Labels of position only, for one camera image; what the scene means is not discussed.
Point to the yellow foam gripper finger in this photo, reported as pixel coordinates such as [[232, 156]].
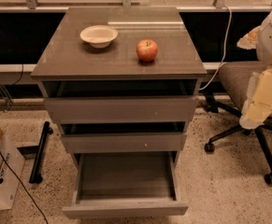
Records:
[[258, 105]]

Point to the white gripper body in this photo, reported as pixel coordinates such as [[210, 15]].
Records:
[[249, 41]]

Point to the grey bottom drawer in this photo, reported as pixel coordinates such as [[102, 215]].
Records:
[[136, 184]]

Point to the grey drawer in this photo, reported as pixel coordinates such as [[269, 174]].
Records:
[[136, 184], [124, 137], [119, 101]]

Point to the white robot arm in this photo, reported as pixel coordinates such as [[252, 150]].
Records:
[[264, 43]]

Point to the grey top drawer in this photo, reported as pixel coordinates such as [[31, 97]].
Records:
[[119, 101]]

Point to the grey drawer cabinet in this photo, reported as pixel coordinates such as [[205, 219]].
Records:
[[68, 58]]

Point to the grey middle drawer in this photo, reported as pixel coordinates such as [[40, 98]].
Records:
[[124, 137]]

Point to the grey office chair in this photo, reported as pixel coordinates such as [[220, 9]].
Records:
[[235, 77]]

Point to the red apple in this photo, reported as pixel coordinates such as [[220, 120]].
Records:
[[147, 50]]

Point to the white paper bowl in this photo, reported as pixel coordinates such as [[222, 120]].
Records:
[[99, 36]]

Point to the black bar on floor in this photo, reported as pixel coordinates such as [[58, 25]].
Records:
[[35, 177]]

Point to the white cardboard box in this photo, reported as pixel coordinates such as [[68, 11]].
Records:
[[11, 164]]

